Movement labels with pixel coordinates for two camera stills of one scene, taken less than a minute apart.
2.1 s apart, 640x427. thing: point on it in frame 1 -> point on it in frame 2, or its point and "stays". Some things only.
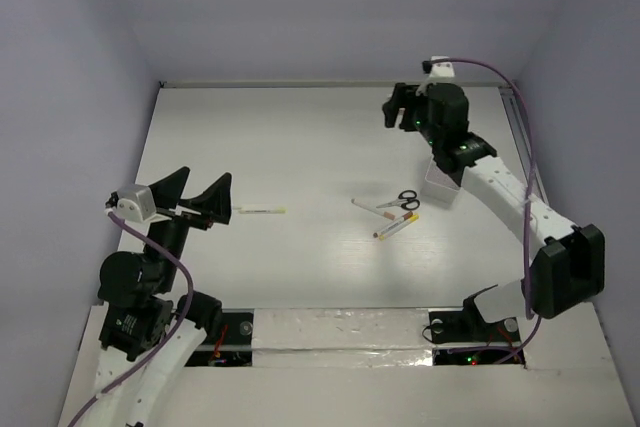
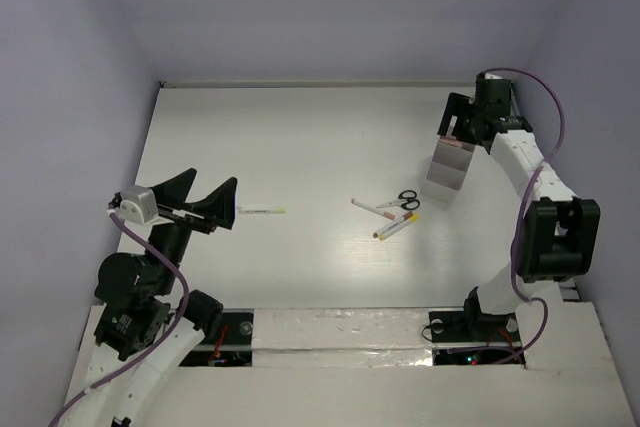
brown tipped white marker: x=406 y=216 stays
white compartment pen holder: x=439 y=188 stays
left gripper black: x=188 y=213 stays
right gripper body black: x=406 y=96 -> x=464 y=107
